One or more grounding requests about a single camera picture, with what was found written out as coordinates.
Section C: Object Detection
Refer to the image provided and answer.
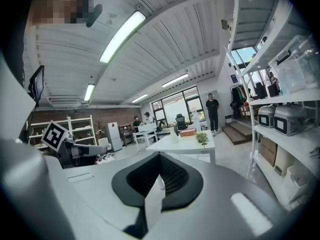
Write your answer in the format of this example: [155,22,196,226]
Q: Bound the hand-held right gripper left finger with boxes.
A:
[63,151,161,237]

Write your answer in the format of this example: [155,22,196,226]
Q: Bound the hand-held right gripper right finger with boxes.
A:
[147,151,288,240]

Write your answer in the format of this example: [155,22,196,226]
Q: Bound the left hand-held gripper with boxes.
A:
[41,120,113,170]

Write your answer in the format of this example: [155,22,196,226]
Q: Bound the yellow pink flowers bouquet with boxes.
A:
[195,131,210,149]

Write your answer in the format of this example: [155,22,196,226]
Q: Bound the white ceramic vase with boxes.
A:
[169,126,181,144]

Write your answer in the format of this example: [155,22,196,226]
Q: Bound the wooden coat stand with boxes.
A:
[95,120,106,141]

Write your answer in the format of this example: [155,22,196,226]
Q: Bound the white open shelf rack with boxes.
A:
[28,116,98,150]

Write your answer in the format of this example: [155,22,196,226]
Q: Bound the white refrigerator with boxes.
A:
[107,122,123,152]

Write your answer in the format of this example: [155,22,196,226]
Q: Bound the wooden desk cabinet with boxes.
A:
[119,123,135,146]

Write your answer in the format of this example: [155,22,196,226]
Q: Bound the white side table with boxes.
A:
[133,128,158,149]

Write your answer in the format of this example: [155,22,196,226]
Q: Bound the long ceiling light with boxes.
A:
[131,93,149,104]
[161,73,189,88]
[83,83,96,102]
[99,10,146,64]

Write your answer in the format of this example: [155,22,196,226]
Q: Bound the large white flat box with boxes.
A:
[137,123,157,133]

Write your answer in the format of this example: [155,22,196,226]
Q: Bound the wooden steps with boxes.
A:
[221,120,253,146]

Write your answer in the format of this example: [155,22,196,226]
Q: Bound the brown cardboard box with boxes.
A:
[259,136,278,167]

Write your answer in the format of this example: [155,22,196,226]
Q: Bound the orange rectangular box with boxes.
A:
[179,128,197,138]

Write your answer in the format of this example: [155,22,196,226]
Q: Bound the cream white appliance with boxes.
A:
[274,146,297,177]

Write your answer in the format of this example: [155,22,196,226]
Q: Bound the white perforated basket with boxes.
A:
[283,165,317,206]

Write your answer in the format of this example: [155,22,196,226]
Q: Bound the white water dispenser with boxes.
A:
[191,110,202,132]

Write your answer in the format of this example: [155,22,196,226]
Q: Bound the black office chair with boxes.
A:
[175,113,189,132]

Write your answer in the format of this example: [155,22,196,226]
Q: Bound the black tablet monitor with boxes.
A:
[28,65,45,102]

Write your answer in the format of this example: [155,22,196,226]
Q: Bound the grey appliance with white panel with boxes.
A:
[257,105,277,129]
[273,104,307,137]

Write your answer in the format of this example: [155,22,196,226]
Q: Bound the large black framed window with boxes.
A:
[151,85,201,128]

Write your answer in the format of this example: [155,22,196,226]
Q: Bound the clothes rack with garments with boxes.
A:
[229,83,251,117]

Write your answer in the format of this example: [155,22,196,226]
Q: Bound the white metal shelving unit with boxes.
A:
[229,0,320,210]

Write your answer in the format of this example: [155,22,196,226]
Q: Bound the clear plastic storage box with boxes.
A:
[268,35,318,95]

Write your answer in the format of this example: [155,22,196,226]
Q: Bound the black head-mounted camera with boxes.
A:
[85,3,103,28]

